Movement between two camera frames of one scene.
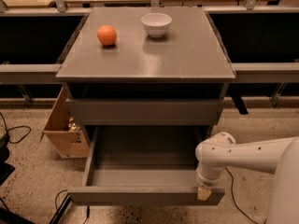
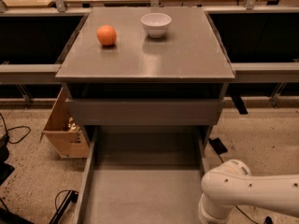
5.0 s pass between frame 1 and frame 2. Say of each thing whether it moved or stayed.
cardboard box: stayed
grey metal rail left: stayed
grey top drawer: stayed
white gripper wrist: moved
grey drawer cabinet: stayed
